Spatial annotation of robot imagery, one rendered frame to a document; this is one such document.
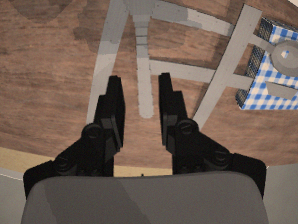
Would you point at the blue and white checkered cloth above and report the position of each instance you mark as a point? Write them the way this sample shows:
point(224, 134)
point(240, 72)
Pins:
point(260, 68)

